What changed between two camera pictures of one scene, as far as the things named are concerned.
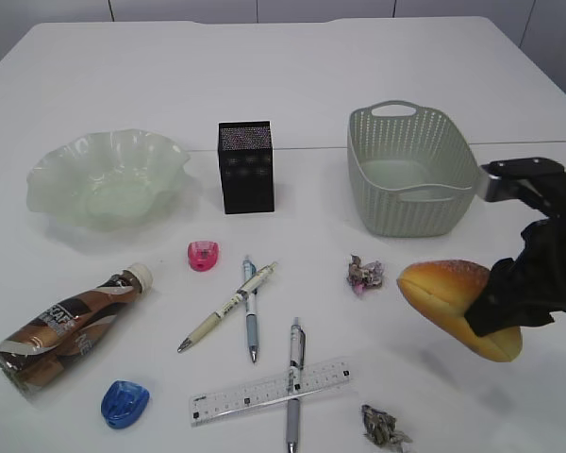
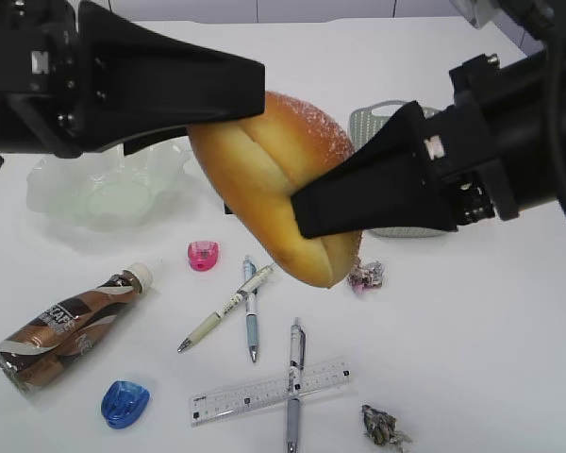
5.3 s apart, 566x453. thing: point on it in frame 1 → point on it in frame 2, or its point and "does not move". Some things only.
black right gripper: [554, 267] → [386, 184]
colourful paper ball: [364, 276] does not move
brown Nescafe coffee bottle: [37, 349] does not move
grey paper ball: [381, 427] does not move
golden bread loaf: [442, 291] → [258, 162]
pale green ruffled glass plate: [92, 181] does not move
